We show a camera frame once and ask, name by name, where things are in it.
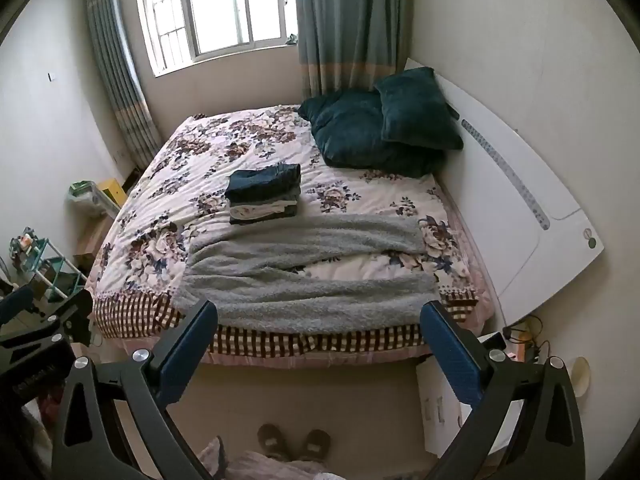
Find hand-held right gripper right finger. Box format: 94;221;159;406
419;301;587;480

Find window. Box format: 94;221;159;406
132;0;301;78

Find cream round object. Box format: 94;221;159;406
570;356;592;396

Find yellow box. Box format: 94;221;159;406
97;178;124;211

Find white box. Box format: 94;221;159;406
416;332;526;458

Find striped grey-blue curtain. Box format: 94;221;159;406
82;0;163;171

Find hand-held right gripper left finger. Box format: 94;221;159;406
50;299;219;480

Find bed with floral quilt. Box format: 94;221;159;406
85;105;496;361

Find plain grey-blue curtain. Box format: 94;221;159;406
295;0;411;98

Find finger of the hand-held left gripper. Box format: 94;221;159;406
0;291;94;350
0;285;36;320

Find cardboard box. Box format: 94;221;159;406
75;217;118;267

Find grey fluffy pants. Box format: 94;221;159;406
172;214;436;333

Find large dark teal pillow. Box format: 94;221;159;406
298;91;446;178

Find black cables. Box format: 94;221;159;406
502;315;551;366

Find white headboard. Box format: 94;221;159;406
402;57;603;326

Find pink clothing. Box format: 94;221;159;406
197;435;331;480

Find small dark teal pillow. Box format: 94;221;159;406
375;67;465;151

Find white and teal rack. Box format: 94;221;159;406
10;227;86;306

